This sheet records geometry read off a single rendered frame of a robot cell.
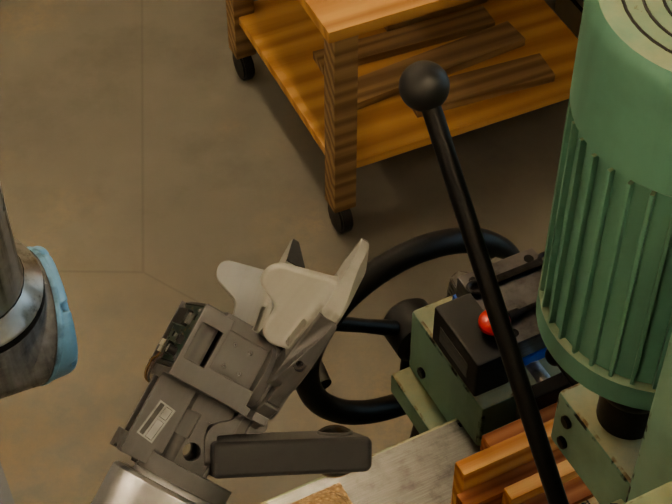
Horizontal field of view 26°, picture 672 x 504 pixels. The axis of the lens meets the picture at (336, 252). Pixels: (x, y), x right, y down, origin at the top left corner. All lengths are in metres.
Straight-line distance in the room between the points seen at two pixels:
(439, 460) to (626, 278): 0.46
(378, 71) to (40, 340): 1.40
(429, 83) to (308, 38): 1.96
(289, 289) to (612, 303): 0.22
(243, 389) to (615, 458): 0.36
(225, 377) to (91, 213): 1.92
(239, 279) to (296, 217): 1.76
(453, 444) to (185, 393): 0.48
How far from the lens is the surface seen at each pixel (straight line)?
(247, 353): 0.98
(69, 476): 2.50
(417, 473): 1.39
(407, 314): 1.58
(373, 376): 2.58
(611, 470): 1.22
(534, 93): 2.84
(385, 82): 2.81
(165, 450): 0.99
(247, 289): 1.06
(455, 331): 1.35
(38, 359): 1.59
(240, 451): 0.99
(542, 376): 1.39
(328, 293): 0.95
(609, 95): 0.90
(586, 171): 0.96
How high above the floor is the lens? 2.06
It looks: 48 degrees down
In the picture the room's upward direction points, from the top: straight up
